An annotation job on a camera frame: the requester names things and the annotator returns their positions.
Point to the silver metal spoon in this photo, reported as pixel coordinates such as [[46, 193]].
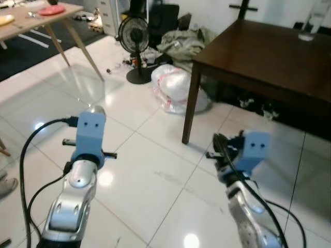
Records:
[[98, 110]]

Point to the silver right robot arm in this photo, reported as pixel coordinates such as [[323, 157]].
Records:
[[253, 212]]

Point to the white plastic bag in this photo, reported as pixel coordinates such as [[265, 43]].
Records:
[[173, 88]]

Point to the dark brown wooden table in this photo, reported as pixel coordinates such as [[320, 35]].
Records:
[[258, 57]]

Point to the grey shoe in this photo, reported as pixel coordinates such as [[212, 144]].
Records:
[[8, 187]]

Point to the olive cloth bag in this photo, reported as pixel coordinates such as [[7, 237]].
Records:
[[183, 46]]

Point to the black standing fan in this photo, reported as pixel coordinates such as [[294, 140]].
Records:
[[133, 36]]

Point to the black white-striped floor mat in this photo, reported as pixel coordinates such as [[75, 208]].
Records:
[[20, 54]]

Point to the black cross stand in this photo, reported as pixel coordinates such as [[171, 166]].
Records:
[[244, 8]]

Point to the clear plastic bottle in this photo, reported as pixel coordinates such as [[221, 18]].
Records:
[[309, 28]]

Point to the light grey drawer cabinet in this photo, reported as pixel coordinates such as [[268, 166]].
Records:
[[108, 15]]

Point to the black chair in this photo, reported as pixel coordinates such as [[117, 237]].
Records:
[[164, 18]]

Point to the light wooden table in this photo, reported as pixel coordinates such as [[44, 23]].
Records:
[[26, 23]]

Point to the red plate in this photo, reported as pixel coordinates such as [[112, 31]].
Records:
[[51, 10]]

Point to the yellow plate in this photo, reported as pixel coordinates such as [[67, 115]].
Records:
[[5, 20]]

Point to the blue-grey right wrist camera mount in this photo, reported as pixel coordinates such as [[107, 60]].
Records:
[[257, 150]]

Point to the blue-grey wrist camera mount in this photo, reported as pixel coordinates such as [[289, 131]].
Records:
[[257, 150], [89, 135]]

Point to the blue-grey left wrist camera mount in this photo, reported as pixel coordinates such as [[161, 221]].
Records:
[[89, 135]]

